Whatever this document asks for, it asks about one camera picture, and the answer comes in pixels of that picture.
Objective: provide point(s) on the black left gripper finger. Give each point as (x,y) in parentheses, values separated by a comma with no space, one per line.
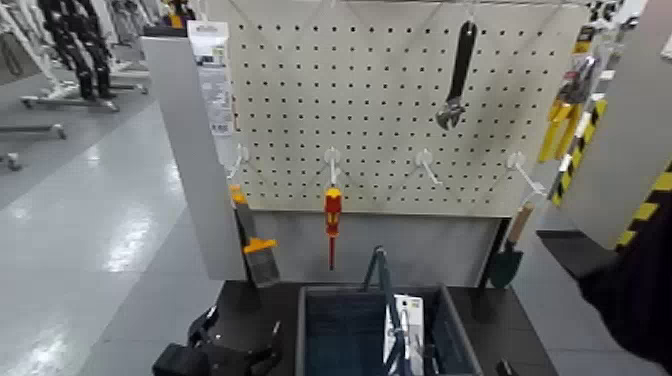
(274,336)
(202,328)

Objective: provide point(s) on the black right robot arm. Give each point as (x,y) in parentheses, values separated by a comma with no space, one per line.
(640,294)

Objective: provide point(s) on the grey wheeled stand base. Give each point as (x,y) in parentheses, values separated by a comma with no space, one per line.
(31,130)

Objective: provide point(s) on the black humanoid robot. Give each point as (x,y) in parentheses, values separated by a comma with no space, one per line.
(78,47)

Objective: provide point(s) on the white pegboard hook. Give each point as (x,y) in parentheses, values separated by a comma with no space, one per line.
(520,165)
(239,157)
(425,160)
(332,160)

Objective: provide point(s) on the grey panel with hazard tape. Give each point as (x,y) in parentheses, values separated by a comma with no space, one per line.
(624,131)

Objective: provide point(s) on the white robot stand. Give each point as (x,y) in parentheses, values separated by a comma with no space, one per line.
(47,78)

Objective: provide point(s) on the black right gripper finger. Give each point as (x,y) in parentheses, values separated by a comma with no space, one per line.
(505,368)

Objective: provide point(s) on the beige pegboard panel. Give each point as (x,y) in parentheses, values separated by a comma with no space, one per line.
(378,115)

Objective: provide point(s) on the white hanging product card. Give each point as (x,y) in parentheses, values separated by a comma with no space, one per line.
(214,73)

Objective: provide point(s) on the blue-grey plastic crate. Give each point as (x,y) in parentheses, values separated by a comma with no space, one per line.
(341,336)

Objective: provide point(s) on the grey shelf side panel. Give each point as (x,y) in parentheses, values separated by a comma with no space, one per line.
(194,157)

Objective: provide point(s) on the black adjustable wrench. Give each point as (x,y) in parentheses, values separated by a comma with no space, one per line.
(459,68)

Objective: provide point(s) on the white packaged item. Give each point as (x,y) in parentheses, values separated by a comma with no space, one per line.
(412,320)

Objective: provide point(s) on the red yellow screwdriver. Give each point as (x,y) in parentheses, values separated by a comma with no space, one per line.
(333,215)

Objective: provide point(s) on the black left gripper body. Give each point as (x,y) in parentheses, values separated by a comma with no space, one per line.
(241,362)

